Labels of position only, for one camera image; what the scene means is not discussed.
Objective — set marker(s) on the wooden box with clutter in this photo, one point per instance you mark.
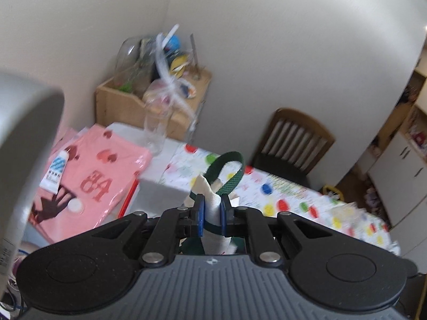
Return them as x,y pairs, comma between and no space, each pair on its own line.
123,101

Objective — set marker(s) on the patterned small bowl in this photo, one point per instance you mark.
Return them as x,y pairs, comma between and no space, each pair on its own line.
187,90

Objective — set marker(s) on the grey curved plastic object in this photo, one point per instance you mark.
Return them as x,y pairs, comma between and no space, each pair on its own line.
23,133

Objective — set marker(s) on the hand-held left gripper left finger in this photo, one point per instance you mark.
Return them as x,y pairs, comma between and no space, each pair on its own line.
200,214

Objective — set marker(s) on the clear glass vessel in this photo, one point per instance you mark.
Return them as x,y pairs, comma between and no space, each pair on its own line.
128,61

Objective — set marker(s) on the tied clear plastic bag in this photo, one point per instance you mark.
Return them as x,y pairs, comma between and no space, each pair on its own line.
166,88

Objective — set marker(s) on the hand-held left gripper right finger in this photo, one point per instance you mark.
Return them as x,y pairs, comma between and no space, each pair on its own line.
224,215

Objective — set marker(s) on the brown wooden chair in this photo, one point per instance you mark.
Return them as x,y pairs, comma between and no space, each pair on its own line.
293,140

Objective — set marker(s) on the clear empty bottle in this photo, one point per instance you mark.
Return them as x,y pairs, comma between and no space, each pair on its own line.
156,126

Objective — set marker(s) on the balloon print tablecloth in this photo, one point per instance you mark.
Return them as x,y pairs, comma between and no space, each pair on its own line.
287,193

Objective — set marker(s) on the white blue tube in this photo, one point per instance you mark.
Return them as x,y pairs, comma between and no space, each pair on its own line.
55,170

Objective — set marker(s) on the pink heart print bag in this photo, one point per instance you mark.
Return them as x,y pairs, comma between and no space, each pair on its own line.
100,170

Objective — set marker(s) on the grey storage box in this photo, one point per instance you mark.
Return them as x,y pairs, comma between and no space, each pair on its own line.
160,191

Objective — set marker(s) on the thin dark stick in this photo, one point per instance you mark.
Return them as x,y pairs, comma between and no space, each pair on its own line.
193,51

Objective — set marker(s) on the white round cap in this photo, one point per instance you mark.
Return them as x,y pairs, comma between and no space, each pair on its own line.
75,205

